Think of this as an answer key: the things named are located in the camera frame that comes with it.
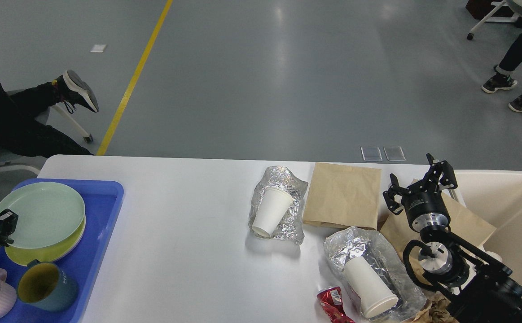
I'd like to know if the transparent floor plate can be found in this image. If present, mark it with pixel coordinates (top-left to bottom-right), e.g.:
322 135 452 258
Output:
383 146 407 162
360 146 383 163

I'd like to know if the crumpled brown paper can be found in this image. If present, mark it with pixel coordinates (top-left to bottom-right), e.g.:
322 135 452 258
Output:
403 291 459 323

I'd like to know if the person in black clothes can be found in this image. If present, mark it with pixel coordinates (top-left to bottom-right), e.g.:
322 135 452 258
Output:
0 70 99 158

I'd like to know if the white chair base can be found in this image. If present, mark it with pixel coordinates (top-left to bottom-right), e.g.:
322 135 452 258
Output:
466 0 522 40

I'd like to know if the yellow plate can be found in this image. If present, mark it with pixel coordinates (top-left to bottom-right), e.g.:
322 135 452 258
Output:
4 216 87 266

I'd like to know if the beige plastic bin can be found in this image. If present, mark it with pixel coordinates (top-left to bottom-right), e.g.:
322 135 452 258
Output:
456 170 522 285

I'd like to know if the blue plastic tray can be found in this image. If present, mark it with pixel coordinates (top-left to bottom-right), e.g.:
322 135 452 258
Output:
0 179 124 323

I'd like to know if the transparent floor plate right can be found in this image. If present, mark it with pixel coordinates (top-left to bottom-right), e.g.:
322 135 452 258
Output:
383 146 407 162

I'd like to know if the grey office chair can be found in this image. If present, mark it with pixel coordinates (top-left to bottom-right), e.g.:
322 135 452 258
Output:
0 105 93 175

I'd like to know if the dark teal mug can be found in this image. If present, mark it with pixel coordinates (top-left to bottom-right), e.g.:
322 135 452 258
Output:
17 259 79 312

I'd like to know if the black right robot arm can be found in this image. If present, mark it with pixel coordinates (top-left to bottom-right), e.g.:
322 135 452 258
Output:
382 154 522 323

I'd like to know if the large brown paper bag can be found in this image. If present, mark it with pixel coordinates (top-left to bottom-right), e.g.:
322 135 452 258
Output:
379 179 497 288

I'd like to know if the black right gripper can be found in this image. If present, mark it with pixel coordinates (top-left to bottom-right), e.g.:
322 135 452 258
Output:
382 153 458 233

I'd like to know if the crushed red can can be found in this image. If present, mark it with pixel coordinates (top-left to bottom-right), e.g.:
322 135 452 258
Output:
316 286 355 323

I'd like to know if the light green plate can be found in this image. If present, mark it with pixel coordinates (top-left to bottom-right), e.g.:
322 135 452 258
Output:
0 182 86 249

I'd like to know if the transparent floor plate left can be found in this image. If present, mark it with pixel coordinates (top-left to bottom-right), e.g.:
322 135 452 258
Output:
360 146 383 163

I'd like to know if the white paper cup on foil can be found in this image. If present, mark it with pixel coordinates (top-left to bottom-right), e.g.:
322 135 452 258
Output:
252 187 294 238

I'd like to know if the crumpled aluminium foil sheet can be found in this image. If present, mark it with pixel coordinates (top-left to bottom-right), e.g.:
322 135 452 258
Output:
248 166 308 245

